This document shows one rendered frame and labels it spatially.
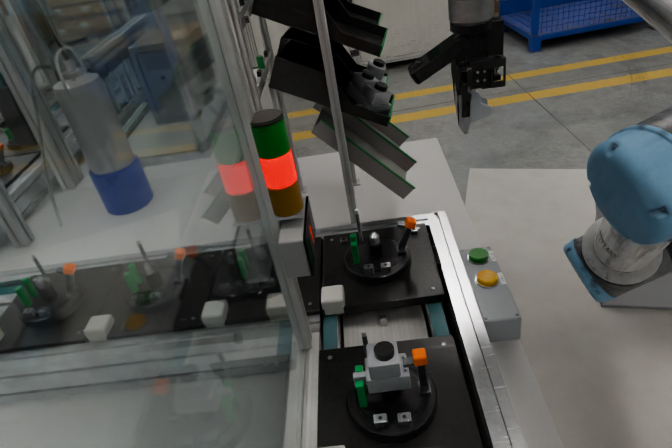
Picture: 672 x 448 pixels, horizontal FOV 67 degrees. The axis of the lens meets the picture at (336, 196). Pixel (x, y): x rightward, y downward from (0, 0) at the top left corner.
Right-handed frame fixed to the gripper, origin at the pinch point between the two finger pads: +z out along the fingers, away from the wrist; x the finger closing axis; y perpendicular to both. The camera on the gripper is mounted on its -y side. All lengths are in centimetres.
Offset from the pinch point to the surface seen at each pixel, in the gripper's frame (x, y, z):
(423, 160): 55, -1, 37
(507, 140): 217, 75, 124
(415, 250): -2.9, -11.1, 26.3
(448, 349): -30.3, -9.4, 26.3
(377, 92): 16.8, -14.6, -3.0
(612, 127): 215, 143, 124
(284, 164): -26.1, -30.4, -11.4
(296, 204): -25.9, -30.0, -4.3
